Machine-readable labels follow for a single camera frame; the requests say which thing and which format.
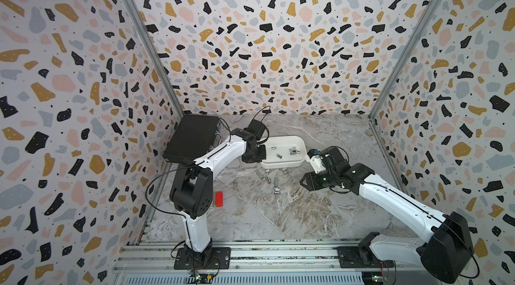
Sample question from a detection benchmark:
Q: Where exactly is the black tool case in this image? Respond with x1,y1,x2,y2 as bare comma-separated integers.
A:
163,115,220,163

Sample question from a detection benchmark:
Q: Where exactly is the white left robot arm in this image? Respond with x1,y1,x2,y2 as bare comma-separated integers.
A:
170,119,269,254

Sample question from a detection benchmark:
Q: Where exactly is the red rectangular block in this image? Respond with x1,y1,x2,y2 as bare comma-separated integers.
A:
215,192,224,207

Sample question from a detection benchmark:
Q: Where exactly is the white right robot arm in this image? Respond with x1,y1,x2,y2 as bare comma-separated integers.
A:
300,146,475,284

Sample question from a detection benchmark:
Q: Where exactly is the white plastic storage box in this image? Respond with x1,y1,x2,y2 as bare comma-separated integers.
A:
260,136,307,169

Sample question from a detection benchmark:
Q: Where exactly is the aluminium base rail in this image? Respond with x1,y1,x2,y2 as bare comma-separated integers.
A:
109,239,440,284

